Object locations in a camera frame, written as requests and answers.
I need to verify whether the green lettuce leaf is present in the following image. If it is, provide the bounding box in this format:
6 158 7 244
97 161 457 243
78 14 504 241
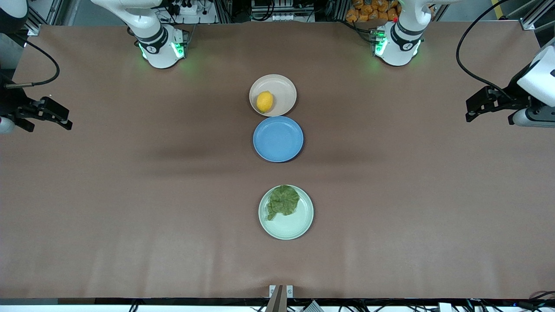
266 185 300 221

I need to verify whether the yellow lemon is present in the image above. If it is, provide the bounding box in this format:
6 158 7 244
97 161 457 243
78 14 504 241
256 91 274 114

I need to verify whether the bag of orange items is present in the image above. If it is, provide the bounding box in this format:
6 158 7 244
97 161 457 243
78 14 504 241
346 0 400 23

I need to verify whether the white power strip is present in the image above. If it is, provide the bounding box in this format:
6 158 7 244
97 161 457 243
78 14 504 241
173 0 205 16

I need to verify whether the beige round plate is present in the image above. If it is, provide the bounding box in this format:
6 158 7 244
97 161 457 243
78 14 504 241
249 74 297 117

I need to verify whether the blue round plate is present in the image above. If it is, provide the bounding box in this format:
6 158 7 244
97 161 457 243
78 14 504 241
253 116 304 163

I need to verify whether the light green round plate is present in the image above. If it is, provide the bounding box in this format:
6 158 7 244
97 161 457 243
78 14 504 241
258 185 314 241

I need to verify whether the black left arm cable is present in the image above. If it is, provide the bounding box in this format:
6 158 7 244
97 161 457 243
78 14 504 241
456 0 521 101

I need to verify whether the aluminium frame profile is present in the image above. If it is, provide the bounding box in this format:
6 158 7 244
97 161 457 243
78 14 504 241
518 0 555 31

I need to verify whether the metal table edge bracket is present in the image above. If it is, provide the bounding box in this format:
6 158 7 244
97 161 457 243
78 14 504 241
269 285 294 299

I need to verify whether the brown camera mount bar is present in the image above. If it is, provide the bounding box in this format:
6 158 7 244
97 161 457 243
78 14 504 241
265 285 288 312

